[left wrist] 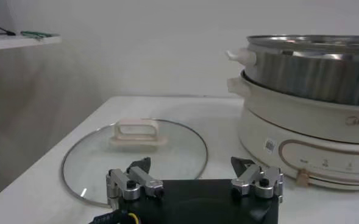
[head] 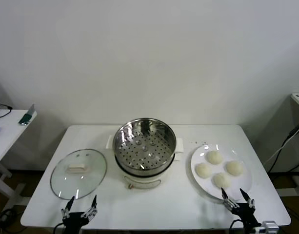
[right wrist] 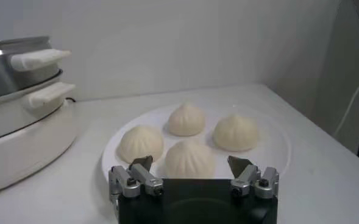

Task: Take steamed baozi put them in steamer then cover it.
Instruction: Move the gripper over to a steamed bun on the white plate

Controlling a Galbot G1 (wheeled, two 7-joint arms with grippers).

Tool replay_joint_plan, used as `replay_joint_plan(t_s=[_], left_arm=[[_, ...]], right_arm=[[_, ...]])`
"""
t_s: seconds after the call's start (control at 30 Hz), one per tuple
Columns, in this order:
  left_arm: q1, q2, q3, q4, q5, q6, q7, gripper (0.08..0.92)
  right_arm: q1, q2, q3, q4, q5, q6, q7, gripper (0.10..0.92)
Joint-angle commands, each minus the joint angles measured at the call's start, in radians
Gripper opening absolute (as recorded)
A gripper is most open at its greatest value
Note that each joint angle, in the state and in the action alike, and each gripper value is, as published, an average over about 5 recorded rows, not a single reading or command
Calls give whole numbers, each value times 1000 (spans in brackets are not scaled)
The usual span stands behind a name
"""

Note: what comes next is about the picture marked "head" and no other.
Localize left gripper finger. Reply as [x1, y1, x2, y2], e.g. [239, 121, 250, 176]
[60, 195, 75, 218]
[81, 194, 99, 221]

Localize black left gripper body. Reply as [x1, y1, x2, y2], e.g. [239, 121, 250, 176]
[62, 211, 89, 234]

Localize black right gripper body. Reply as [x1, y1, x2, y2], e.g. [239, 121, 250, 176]
[231, 201, 262, 229]

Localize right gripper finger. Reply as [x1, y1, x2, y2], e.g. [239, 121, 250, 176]
[239, 188, 256, 212]
[221, 187, 240, 212]

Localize white steamed baozi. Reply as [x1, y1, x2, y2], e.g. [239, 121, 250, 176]
[212, 172, 232, 190]
[195, 162, 213, 178]
[225, 160, 244, 176]
[207, 150, 223, 164]

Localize round glass pot lid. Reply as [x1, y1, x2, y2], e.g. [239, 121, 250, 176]
[50, 148, 108, 200]

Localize steel steamer basket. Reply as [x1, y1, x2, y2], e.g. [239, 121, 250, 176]
[105, 117, 184, 175]

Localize white oval plate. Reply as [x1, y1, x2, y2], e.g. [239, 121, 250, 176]
[190, 144, 253, 201]

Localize white electric cooker base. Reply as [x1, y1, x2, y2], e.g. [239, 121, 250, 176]
[114, 152, 182, 190]

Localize white side table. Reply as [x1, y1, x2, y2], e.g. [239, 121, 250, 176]
[0, 109, 38, 205]

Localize white cabinet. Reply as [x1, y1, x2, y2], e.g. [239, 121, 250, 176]
[270, 92, 299, 193]

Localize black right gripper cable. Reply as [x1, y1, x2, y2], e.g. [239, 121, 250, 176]
[229, 219, 242, 234]

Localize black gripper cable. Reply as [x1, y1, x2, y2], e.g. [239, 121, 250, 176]
[229, 219, 242, 234]
[53, 222, 67, 234]

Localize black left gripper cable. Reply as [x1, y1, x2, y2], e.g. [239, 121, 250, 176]
[53, 222, 67, 234]

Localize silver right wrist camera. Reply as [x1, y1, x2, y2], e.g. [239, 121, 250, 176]
[255, 220, 279, 234]

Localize black hanging cable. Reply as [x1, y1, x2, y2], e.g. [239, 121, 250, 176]
[268, 138, 299, 174]

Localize white cable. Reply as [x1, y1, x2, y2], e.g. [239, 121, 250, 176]
[267, 133, 293, 163]

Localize black floor cable bundle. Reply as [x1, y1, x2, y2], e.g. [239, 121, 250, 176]
[0, 207, 20, 230]

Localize thin black looped cable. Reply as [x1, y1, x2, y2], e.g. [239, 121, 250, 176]
[0, 103, 13, 119]

